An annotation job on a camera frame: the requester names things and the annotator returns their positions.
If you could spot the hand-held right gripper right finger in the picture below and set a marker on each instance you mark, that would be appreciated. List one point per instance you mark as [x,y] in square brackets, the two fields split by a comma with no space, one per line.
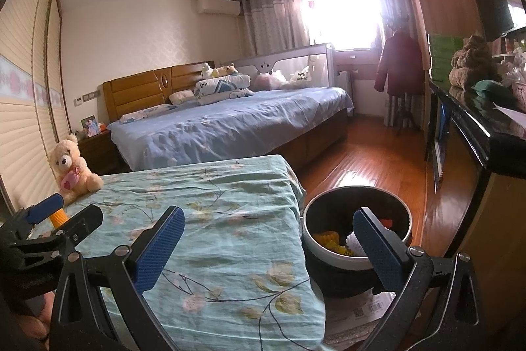
[378,252]

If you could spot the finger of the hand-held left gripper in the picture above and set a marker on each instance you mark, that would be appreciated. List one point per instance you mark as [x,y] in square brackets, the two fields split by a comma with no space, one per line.
[45,207]
[82,223]

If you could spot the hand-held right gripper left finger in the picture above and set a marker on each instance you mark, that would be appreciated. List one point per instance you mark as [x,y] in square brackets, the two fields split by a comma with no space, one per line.
[158,248]

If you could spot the yellow corn toy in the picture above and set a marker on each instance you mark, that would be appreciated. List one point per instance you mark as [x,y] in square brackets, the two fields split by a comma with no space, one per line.
[59,218]

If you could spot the red and white packet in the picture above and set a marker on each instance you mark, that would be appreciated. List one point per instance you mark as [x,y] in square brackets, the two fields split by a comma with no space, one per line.
[385,222]

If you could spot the black bin with white rim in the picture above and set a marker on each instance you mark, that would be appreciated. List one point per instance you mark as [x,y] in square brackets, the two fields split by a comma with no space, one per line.
[328,211]

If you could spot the person's left hand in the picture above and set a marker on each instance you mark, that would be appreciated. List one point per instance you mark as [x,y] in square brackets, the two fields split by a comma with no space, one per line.
[35,326]

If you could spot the cream teddy bear pink heart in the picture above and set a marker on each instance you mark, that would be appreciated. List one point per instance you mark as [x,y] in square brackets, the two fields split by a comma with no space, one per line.
[72,170]

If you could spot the dark wooden nightstand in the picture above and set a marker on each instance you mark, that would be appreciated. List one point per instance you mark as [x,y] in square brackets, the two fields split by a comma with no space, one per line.
[96,153]

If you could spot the green floral tablecloth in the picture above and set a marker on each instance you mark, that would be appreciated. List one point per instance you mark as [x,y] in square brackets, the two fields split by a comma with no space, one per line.
[230,219]

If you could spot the framed photo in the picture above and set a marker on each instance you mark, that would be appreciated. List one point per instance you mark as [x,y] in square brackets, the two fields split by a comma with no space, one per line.
[89,127]

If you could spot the dark red coat on stand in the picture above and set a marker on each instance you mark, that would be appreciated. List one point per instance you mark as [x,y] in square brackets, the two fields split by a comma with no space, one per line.
[404,110]

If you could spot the bed with blue sheet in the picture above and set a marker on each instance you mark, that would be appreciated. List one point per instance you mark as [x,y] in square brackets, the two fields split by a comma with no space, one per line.
[230,120]

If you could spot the wooden headboard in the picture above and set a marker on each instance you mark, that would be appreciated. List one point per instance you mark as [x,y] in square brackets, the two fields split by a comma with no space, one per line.
[139,88]

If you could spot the small white pillow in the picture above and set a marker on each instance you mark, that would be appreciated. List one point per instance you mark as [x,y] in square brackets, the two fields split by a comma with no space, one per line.
[181,97]

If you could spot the glossy black cabinet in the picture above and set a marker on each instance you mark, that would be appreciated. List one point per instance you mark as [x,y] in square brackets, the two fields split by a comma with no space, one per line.
[464,116]

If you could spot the folded panda print quilt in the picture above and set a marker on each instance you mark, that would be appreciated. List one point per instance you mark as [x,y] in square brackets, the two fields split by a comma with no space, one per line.
[224,88]

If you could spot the white plush toy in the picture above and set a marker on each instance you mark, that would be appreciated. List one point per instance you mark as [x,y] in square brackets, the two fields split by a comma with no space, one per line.
[207,70]

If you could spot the yellow plush toy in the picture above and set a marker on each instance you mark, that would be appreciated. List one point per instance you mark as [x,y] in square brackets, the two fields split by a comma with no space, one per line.
[226,70]

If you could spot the white paper sheet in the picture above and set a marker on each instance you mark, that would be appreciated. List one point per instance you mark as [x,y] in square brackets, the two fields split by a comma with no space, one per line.
[511,114]

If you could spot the wooden desk with drawer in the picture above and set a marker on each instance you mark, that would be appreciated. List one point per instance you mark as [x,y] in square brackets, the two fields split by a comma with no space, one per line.
[355,61]

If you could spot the green cloth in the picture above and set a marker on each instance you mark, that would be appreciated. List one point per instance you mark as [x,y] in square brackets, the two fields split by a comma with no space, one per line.
[493,92]

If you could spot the pink plush toy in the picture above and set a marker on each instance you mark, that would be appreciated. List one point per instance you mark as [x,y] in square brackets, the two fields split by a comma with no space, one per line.
[271,80]

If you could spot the stack of green boxes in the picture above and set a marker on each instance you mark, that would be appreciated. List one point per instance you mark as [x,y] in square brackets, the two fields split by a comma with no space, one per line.
[441,55]

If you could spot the brown plush toy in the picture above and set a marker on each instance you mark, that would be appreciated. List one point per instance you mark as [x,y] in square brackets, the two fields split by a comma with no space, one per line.
[472,63]

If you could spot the white plastic bag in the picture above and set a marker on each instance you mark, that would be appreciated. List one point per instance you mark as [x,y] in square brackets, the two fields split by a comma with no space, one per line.
[513,69]

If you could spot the bright window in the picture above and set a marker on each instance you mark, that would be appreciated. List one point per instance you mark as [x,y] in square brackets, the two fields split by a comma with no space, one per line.
[341,9]

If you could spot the white air conditioner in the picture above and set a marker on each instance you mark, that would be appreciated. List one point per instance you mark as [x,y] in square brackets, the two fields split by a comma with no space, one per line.
[218,5]

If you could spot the black television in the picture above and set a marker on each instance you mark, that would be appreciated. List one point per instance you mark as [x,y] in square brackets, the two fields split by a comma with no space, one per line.
[493,5]

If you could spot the wall switch panel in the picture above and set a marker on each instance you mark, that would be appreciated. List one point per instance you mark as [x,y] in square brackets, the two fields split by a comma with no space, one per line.
[87,97]

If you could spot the grey bed guard rail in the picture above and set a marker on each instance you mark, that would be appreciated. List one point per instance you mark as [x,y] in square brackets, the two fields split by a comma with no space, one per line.
[304,63]

